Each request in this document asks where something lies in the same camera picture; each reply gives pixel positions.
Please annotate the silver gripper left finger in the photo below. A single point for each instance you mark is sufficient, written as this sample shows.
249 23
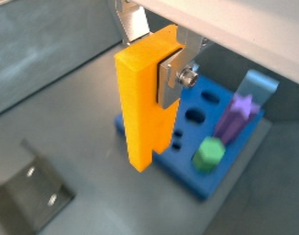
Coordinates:
131 20

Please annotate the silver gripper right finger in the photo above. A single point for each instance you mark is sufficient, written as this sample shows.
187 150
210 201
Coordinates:
175 70

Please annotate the yellow double-square block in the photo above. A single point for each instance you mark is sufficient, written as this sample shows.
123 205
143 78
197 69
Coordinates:
148 123

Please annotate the purple star block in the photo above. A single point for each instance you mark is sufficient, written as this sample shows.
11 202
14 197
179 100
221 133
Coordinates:
237 116

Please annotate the light blue arch block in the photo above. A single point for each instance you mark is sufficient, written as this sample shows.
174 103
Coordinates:
258 85

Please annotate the green hexagon block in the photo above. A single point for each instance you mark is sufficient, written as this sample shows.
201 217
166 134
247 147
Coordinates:
209 154

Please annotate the dark grey metal bracket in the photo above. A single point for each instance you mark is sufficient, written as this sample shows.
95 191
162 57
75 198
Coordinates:
32 196

